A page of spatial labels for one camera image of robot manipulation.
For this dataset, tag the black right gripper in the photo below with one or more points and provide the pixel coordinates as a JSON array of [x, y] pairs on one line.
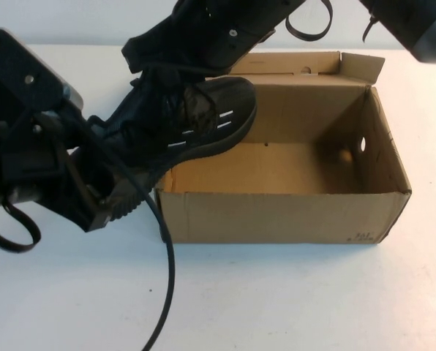
[[236, 29]]

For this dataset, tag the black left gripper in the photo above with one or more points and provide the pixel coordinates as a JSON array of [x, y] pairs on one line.
[[24, 153]]

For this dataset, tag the black sneaker with white stripes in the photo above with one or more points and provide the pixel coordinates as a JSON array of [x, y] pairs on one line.
[[225, 98]]

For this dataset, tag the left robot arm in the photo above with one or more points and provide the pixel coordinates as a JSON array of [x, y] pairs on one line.
[[6, 195]]

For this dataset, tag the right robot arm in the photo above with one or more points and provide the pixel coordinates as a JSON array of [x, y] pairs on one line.
[[397, 18]]

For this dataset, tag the brown cardboard shoe box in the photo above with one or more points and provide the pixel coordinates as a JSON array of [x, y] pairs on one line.
[[276, 215]]

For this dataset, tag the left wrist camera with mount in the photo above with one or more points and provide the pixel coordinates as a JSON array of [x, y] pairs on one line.
[[24, 69]]

